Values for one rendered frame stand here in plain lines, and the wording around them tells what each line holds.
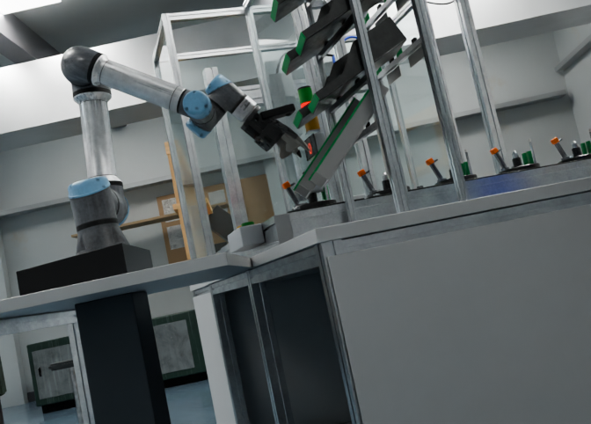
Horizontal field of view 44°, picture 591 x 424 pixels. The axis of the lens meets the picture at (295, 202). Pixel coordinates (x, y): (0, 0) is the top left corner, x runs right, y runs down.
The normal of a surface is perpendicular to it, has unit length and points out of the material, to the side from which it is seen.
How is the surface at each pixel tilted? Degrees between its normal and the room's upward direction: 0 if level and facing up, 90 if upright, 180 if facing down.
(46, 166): 90
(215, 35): 90
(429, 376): 90
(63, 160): 90
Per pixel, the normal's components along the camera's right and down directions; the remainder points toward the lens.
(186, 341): -0.05, -0.11
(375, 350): 0.26, -0.16
